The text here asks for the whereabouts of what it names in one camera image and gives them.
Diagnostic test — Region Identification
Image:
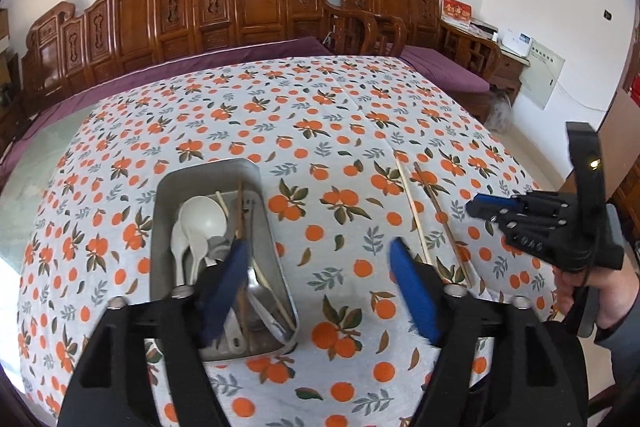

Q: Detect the short purple seat cushion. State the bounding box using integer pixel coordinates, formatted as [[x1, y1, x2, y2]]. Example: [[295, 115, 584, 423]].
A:
[[400, 46, 491, 92]]

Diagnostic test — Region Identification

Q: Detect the metal tray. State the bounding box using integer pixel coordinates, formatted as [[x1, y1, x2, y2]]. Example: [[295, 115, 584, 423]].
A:
[[149, 158, 301, 363]]

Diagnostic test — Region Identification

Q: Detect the person's right forearm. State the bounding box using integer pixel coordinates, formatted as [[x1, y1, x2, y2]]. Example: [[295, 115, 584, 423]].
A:
[[590, 304, 640, 408]]

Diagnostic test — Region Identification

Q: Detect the white box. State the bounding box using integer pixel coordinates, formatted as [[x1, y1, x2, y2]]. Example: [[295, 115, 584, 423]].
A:
[[500, 32, 533, 56]]

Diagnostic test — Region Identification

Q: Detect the metal spoon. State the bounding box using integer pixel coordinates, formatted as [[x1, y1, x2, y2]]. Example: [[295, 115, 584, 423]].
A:
[[206, 234, 236, 268]]

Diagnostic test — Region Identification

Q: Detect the small white spoon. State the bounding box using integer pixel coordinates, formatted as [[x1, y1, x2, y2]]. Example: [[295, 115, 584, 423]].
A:
[[171, 221, 196, 289]]

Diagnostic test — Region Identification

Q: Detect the carved wooden sofa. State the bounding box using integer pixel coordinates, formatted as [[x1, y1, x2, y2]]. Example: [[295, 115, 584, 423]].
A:
[[20, 0, 381, 108]]

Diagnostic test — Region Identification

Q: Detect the wooden side table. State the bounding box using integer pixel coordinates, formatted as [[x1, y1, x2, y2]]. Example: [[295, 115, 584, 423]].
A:
[[487, 42, 531, 108]]

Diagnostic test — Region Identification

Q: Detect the large white spoon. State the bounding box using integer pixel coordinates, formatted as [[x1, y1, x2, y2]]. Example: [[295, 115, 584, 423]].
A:
[[179, 196, 249, 356]]

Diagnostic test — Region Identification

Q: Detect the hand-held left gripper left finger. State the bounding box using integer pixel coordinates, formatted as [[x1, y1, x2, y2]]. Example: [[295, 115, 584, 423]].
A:
[[59, 238, 252, 427]]

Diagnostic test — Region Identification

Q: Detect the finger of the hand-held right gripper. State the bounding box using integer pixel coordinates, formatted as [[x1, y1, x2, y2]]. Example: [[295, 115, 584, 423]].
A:
[[466, 192, 583, 223], [492, 213, 556, 238]]

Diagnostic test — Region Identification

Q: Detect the brown wooden chopstick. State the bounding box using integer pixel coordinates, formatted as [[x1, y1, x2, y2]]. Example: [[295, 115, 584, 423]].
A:
[[413, 162, 474, 289], [235, 180, 251, 345]]

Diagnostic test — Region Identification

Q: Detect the grey fluffy bundle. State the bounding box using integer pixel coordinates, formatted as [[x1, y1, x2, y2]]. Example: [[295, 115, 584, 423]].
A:
[[486, 89, 516, 134]]

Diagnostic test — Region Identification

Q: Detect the orange print tablecloth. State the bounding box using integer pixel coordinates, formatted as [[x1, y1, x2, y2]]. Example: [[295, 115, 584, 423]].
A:
[[15, 54, 563, 427]]

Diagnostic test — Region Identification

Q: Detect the red box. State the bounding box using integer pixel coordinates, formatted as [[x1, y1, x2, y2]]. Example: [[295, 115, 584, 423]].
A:
[[441, 0, 473, 25]]

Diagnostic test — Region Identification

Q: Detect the person's right hand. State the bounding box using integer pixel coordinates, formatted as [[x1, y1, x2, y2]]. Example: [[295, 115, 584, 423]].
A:
[[554, 267, 640, 330]]

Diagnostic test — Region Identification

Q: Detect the light wooden chopstick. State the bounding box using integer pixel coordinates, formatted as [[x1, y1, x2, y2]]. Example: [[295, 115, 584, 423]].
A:
[[215, 190, 297, 333], [395, 153, 434, 266]]

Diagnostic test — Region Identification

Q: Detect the long purple seat cushion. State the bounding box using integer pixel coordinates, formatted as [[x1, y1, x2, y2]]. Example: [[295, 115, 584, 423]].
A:
[[0, 37, 336, 178]]

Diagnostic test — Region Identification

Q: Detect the carved wooden armchair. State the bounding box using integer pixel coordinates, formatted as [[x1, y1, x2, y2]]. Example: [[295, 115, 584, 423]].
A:
[[341, 0, 503, 92]]

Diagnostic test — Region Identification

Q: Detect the white wall chart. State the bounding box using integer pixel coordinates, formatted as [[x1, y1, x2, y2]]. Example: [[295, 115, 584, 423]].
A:
[[520, 38, 566, 110]]

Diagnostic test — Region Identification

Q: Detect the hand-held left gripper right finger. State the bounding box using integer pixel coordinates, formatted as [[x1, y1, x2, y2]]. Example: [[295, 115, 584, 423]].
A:
[[389, 237, 588, 427]]

